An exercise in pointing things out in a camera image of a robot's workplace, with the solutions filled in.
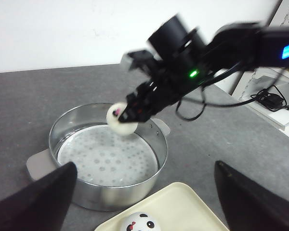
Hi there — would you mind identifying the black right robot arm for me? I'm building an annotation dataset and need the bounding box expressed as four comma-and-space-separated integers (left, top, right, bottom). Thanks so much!
111, 16, 289, 123

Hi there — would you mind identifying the white panda bun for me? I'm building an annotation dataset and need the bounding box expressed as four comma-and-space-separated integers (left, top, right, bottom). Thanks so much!
106, 102, 138, 136
119, 212, 161, 231

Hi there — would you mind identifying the black cable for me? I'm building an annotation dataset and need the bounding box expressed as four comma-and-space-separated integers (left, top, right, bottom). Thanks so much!
175, 60, 263, 121

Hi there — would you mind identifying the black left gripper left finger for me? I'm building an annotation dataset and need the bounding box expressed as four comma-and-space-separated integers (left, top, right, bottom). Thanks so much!
0, 162, 77, 231

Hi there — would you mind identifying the white shelf unit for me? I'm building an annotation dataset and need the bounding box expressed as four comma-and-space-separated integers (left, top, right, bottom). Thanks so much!
213, 0, 289, 141

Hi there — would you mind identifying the stainless steel steamer pot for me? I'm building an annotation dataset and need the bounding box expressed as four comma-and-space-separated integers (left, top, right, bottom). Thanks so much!
26, 103, 171, 211

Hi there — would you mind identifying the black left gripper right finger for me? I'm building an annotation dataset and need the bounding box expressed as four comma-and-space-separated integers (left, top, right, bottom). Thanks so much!
214, 161, 289, 231

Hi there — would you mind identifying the black power adapter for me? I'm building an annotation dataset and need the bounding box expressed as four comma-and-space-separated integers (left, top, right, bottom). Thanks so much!
250, 85, 289, 112

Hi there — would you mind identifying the cream plastic tray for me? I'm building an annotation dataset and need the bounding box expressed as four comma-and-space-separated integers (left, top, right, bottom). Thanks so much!
95, 182, 228, 231

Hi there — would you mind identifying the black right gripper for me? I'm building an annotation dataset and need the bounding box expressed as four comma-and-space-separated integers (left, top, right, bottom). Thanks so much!
118, 50, 207, 123

